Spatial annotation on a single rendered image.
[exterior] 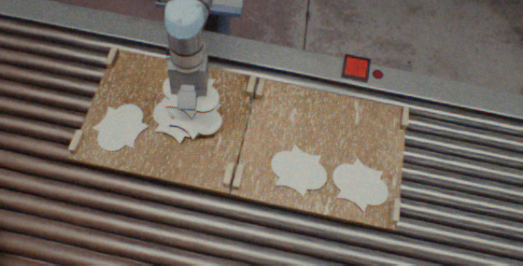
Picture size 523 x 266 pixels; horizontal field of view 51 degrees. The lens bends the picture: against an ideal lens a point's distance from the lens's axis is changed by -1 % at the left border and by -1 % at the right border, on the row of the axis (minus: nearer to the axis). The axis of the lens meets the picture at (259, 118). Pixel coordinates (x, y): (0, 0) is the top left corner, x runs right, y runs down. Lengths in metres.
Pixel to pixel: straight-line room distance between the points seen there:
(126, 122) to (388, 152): 0.68
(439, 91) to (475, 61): 1.37
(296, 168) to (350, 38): 1.56
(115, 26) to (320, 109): 0.65
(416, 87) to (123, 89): 0.81
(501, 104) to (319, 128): 0.54
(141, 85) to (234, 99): 0.25
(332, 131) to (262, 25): 1.46
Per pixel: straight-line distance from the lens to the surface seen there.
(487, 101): 1.68
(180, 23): 1.09
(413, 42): 2.94
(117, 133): 1.44
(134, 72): 1.55
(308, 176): 1.38
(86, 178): 1.43
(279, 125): 1.45
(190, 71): 1.21
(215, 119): 1.41
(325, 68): 1.59
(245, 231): 1.34
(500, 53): 3.08
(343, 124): 1.47
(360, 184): 1.40
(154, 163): 1.40
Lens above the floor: 2.19
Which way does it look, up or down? 60 degrees down
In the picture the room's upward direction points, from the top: 7 degrees clockwise
